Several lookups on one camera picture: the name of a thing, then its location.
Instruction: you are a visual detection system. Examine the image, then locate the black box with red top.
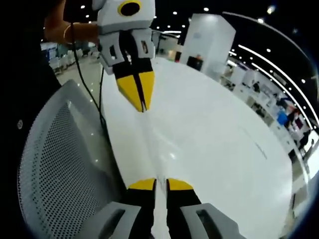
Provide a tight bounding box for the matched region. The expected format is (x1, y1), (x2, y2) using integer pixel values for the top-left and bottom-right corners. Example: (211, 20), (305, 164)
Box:
(186, 55), (204, 72)

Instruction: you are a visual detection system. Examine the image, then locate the grey mesh chair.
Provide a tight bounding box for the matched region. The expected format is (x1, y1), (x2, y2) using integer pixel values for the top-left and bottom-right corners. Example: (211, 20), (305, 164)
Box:
(16, 79), (127, 239)

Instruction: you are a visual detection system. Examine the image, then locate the blue container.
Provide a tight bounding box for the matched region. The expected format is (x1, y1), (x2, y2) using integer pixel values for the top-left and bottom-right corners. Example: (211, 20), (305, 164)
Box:
(277, 111), (288, 125)

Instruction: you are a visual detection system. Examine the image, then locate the black cable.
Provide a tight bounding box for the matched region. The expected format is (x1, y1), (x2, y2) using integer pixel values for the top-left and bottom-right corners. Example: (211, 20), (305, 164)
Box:
(70, 21), (111, 141)

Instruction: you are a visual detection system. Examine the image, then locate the thin gold bracelet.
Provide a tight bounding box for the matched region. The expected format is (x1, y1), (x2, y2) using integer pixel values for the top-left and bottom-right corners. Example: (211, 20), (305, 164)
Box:
(63, 23), (72, 42)

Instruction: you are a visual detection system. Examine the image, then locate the white square pillar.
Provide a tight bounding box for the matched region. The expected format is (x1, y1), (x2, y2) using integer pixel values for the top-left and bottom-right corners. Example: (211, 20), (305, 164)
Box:
(179, 13), (236, 78)

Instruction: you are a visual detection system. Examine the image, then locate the clear resealable bag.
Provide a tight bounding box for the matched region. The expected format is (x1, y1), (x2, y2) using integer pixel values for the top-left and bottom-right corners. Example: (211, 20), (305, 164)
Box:
(141, 109), (171, 239)

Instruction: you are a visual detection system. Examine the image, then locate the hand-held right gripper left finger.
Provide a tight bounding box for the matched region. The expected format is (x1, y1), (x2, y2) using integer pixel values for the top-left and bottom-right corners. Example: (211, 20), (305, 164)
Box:
(82, 178), (157, 239)

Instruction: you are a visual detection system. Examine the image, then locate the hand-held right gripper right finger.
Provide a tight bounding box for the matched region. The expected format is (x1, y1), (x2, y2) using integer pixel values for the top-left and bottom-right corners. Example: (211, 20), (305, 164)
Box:
(166, 178), (246, 239)

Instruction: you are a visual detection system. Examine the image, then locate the long white counter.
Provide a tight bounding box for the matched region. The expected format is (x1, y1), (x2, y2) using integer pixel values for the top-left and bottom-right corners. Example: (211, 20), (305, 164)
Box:
(221, 61), (311, 160)

